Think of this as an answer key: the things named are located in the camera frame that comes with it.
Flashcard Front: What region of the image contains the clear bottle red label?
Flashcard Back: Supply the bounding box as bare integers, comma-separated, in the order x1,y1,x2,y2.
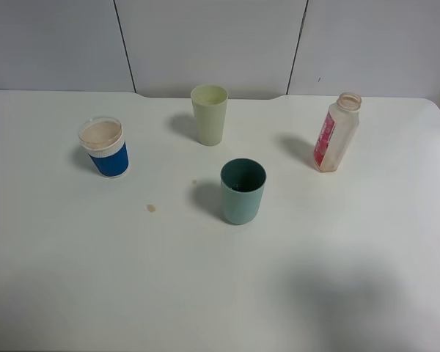
313,92,362,172

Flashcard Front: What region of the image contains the teal plastic cup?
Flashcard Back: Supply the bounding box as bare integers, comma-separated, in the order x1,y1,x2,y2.
220,158,267,225

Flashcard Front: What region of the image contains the pale yellow plastic cup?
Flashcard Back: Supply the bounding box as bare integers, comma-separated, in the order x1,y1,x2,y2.
191,84,229,146

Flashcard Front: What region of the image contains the blue sleeved clear cup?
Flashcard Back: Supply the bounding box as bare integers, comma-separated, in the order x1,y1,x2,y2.
78,117,129,178

